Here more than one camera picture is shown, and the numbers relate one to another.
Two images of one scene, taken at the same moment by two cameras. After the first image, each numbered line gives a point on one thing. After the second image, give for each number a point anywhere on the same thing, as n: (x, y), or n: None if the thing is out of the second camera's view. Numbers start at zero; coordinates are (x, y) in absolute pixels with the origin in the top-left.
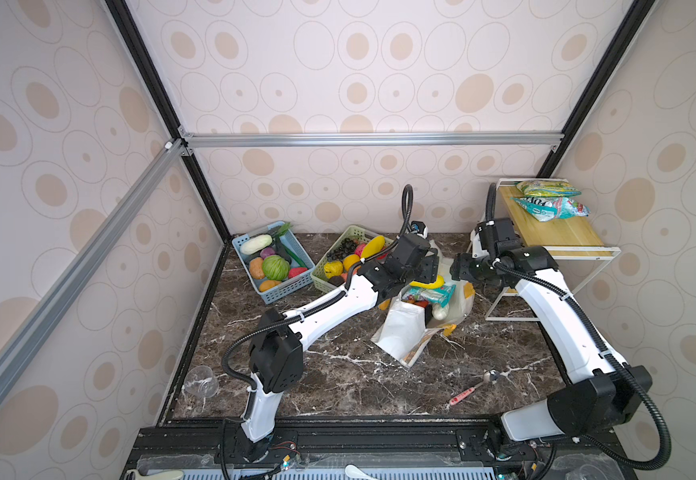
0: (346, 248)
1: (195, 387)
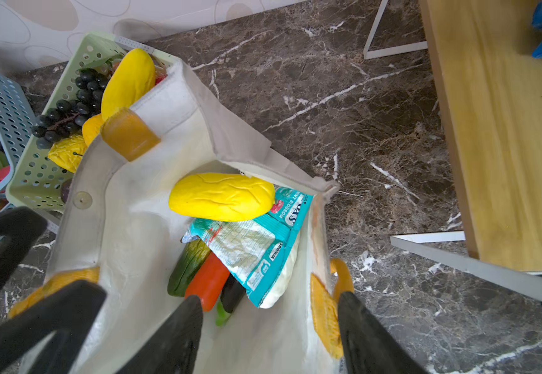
0: (65, 115)
1: None
